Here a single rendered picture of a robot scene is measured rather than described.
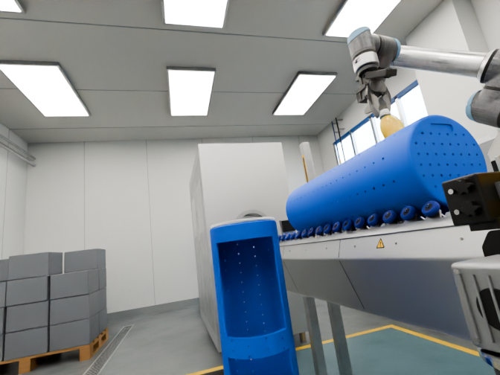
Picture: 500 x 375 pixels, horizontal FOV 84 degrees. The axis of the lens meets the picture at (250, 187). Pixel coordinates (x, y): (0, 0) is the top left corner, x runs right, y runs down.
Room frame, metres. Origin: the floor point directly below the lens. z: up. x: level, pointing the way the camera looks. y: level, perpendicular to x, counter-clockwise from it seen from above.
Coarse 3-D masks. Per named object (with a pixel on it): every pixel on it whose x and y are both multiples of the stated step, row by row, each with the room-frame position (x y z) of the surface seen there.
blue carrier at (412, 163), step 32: (416, 128) 0.74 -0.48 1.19; (448, 128) 0.78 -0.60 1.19; (352, 160) 1.00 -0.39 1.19; (384, 160) 0.81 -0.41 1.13; (416, 160) 0.73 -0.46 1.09; (448, 160) 0.76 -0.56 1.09; (480, 160) 0.80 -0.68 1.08; (320, 192) 1.18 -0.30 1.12; (352, 192) 0.98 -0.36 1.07; (384, 192) 0.85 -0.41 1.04; (416, 192) 0.76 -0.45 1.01; (320, 224) 1.31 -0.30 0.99
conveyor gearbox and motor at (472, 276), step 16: (496, 256) 0.46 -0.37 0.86; (464, 272) 0.43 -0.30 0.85; (480, 272) 0.41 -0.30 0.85; (496, 272) 0.39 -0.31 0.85; (464, 288) 0.44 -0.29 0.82; (480, 288) 0.42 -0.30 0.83; (496, 288) 0.40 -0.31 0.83; (464, 304) 0.45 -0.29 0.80; (480, 304) 0.42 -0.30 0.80; (496, 304) 0.40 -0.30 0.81; (480, 320) 0.43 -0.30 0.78; (496, 320) 0.41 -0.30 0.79; (480, 336) 0.44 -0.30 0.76; (496, 336) 0.42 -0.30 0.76; (480, 352) 0.45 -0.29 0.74; (496, 352) 0.43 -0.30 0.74; (496, 368) 0.42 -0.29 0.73
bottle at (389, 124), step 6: (384, 114) 0.92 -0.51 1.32; (390, 114) 0.92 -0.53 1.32; (384, 120) 0.91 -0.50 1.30; (390, 120) 0.90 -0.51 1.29; (396, 120) 0.89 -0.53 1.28; (384, 126) 0.91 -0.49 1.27; (390, 126) 0.89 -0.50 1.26; (396, 126) 0.89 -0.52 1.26; (402, 126) 0.89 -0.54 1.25; (384, 132) 0.92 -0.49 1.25; (390, 132) 0.90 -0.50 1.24
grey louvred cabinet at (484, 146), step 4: (492, 140) 1.89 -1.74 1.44; (480, 144) 1.96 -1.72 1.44; (484, 144) 1.92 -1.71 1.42; (488, 144) 1.90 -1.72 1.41; (484, 148) 1.93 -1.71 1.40; (488, 148) 1.91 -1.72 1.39; (484, 152) 1.94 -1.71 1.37; (488, 152) 1.91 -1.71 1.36; (484, 156) 1.95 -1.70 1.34; (488, 156) 1.92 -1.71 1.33; (488, 160) 1.93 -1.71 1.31; (488, 164) 1.94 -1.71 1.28; (488, 168) 1.95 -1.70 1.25; (492, 168) 1.92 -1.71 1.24; (448, 212) 2.33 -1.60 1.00; (448, 216) 2.34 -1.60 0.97; (384, 224) 3.07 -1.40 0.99
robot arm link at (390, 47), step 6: (384, 36) 0.96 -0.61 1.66; (390, 36) 0.98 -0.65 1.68; (384, 42) 0.95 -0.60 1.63; (390, 42) 0.96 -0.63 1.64; (396, 42) 0.97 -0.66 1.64; (384, 48) 0.96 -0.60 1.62; (390, 48) 0.97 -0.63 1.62; (396, 48) 0.98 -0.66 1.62; (378, 54) 0.98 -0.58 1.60; (384, 54) 0.99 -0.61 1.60; (390, 54) 0.99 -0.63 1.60; (396, 54) 1.00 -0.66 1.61; (384, 60) 1.00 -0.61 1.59; (390, 60) 1.01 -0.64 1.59; (384, 66) 1.01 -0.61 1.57
